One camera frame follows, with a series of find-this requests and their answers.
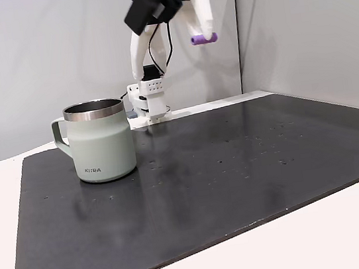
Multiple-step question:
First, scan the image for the sage green steel-rimmed mug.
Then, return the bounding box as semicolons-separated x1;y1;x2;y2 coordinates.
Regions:
48;95;140;189

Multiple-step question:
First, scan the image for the purple pen grip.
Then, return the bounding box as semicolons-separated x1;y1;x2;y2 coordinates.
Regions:
189;31;219;47

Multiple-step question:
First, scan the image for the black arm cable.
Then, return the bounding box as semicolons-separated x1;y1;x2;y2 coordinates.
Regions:
143;21;178;78

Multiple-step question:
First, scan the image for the black camera box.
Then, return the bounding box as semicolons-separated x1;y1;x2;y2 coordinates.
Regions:
121;0;187;38

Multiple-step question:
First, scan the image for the black table mat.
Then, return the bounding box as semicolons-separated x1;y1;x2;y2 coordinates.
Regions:
0;81;359;269

